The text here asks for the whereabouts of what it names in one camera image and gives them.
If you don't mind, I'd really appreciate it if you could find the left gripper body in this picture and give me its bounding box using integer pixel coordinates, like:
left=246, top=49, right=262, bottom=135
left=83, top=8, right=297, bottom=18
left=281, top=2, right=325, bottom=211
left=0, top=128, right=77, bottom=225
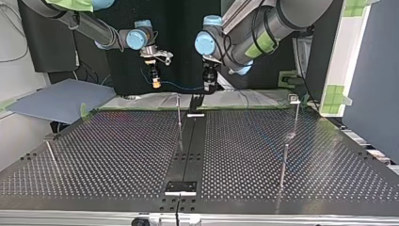
left=201, top=63, right=218, bottom=94

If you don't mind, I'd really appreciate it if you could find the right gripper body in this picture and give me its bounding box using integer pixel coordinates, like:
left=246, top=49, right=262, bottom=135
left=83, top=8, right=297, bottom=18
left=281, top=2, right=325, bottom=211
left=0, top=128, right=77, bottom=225
left=149, top=63, right=160, bottom=81

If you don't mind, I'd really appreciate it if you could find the blue cable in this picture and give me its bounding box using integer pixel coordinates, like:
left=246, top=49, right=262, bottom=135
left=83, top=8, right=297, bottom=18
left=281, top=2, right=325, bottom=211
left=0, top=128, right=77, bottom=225
left=139, top=69, right=209, bottom=93

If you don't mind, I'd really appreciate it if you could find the connector holder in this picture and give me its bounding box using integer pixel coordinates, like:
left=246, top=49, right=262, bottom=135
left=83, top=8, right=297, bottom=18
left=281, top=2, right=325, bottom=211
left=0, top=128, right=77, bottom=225
left=188, top=93, right=206, bottom=113

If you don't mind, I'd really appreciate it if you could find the black panel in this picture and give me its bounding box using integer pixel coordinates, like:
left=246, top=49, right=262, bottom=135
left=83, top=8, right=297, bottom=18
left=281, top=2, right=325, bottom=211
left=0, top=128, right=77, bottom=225
left=17, top=0, right=346, bottom=97

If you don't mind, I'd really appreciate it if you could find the grey board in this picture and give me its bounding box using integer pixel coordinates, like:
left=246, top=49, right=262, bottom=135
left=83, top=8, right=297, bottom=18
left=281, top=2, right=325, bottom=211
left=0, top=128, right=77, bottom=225
left=6, top=78, right=118, bottom=125

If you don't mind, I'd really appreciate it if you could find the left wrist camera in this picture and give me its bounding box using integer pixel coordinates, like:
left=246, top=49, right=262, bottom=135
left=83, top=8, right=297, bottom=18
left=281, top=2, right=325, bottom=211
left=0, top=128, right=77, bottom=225
left=201, top=55, right=223, bottom=66

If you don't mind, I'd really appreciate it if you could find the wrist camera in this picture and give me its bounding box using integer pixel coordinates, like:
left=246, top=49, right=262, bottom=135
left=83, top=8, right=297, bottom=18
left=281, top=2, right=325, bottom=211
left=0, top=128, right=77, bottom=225
left=139, top=45, right=174, bottom=67
left=201, top=55, right=223, bottom=66

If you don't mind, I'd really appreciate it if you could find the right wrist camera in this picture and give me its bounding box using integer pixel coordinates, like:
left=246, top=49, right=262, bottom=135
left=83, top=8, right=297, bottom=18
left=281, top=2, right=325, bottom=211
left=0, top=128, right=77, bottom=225
left=139, top=45, right=174, bottom=67

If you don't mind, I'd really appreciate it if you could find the black cable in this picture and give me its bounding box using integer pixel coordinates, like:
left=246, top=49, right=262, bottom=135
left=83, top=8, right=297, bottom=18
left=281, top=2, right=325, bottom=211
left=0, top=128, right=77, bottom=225
left=249, top=5, right=280, bottom=57

